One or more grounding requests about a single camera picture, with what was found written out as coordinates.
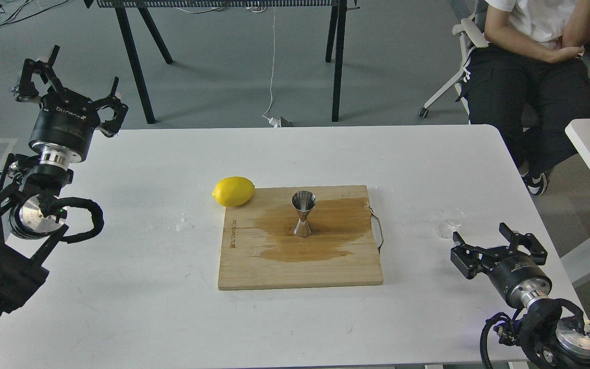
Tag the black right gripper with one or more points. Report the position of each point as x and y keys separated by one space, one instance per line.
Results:
x=517 y=279

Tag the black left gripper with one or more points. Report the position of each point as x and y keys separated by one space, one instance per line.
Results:
x=64 y=128

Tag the small clear glass cup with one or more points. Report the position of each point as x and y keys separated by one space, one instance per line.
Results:
x=448 y=221

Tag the steel double jigger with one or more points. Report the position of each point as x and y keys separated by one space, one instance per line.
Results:
x=303 y=202

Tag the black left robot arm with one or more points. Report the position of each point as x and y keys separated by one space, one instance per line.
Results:
x=33 y=217

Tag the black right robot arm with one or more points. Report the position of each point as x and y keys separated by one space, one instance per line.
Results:
x=553 y=333

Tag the seated person white shirt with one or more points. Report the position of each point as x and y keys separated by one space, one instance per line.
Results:
x=531 y=81

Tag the yellow lemon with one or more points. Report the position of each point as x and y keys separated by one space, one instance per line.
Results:
x=233 y=191

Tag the wooden cutting board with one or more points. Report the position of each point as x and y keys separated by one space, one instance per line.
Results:
x=260 y=251

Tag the black metal frame table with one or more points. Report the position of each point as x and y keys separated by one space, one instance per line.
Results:
x=192 y=68

